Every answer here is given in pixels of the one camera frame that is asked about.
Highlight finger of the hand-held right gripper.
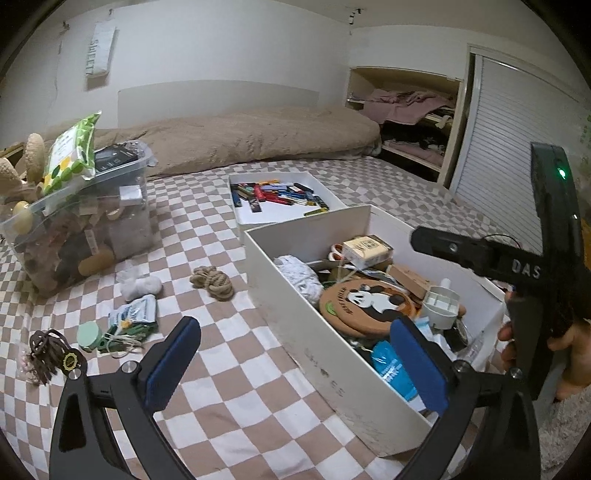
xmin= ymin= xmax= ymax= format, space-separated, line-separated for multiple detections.
xmin=410 ymin=224 xmax=497 ymax=278

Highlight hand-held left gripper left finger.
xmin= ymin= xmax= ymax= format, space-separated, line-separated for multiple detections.
xmin=48 ymin=316 xmax=201 ymax=480

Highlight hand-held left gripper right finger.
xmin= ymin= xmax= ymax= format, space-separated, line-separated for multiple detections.
xmin=390 ymin=318 xmax=541 ymax=480

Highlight white cord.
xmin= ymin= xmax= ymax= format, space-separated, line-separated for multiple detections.
xmin=99 ymin=335 xmax=145 ymax=359

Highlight beige rope knot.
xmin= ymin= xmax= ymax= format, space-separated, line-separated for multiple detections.
xmin=191 ymin=265 xmax=233 ymax=303

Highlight large white cardboard box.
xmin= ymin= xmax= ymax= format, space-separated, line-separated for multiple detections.
xmin=243 ymin=204 xmax=506 ymax=457

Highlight clear bag of pink beads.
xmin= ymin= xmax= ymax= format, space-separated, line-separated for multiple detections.
xmin=16 ymin=342 xmax=47 ymax=385

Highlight person's right hand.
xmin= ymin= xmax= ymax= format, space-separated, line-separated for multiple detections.
xmin=498 ymin=318 xmax=591 ymax=403

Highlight blue face mask packet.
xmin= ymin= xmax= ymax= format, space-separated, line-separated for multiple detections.
xmin=372 ymin=340 xmax=419 ymax=400

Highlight carved wooden block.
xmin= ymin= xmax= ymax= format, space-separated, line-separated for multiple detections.
xmin=388 ymin=264 xmax=430 ymax=298

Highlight white plastic brush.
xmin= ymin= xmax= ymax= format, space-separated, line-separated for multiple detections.
xmin=422 ymin=278 xmax=467 ymax=329

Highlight blue white packet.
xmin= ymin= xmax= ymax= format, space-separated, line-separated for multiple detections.
xmin=108 ymin=295 xmax=158 ymax=330

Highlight round panda coaster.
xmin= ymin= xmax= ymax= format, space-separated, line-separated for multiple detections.
xmin=320 ymin=278 xmax=416 ymax=340

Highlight yellow box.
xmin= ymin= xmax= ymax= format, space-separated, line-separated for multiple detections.
xmin=342 ymin=235 xmax=393 ymax=268

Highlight white sock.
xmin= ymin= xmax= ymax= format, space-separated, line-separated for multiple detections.
xmin=115 ymin=270 xmax=163 ymax=301

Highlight green round lid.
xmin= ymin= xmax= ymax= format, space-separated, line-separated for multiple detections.
xmin=78 ymin=322 xmax=103 ymax=352

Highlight white louvered door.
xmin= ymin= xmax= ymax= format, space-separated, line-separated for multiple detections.
xmin=450 ymin=53 xmax=591 ymax=259

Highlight white knit cloth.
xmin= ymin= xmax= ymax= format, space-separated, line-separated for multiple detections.
xmin=273 ymin=255 xmax=324 ymax=305

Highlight checkered bed sheet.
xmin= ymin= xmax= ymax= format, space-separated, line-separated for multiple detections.
xmin=0 ymin=159 xmax=546 ymax=480

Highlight clear plastic storage bin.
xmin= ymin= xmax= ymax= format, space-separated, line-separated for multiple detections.
xmin=0 ymin=141 xmax=158 ymax=298

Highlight pink clothes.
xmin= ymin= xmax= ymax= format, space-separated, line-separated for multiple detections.
xmin=360 ymin=89 xmax=455 ymax=125

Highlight shallow white box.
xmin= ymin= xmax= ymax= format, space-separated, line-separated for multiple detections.
xmin=228 ymin=171 xmax=347 ymax=245

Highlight beige fluffy rug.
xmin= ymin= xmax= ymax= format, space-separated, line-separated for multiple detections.
xmin=538 ymin=406 xmax=591 ymax=469

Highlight pile of colourful lighters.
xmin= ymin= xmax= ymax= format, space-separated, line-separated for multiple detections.
xmin=231 ymin=179 xmax=331 ymax=217

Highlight black box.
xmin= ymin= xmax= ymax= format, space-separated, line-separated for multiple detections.
xmin=92 ymin=145 xmax=139 ymax=174

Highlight green white snack packet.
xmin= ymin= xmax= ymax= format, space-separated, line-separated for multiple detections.
xmin=42 ymin=111 xmax=102 ymax=193

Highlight brown duvet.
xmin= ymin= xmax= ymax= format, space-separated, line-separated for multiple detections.
xmin=92 ymin=105 xmax=382 ymax=178

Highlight beige plush toy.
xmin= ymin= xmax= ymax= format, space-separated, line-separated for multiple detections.
xmin=0 ymin=133 xmax=47 ymax=204

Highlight white headboard panel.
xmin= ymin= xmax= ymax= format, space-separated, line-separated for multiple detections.
xmin=117 ymin=78 xmax=321 ymax=127

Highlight wall closet shelf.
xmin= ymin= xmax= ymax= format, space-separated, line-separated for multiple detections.
xmin=345 ymin=67 xmax=464 ymax=188

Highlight white wall sign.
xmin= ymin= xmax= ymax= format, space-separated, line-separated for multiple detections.
xmin=84 ymin=22 xmax=117 ymax=79

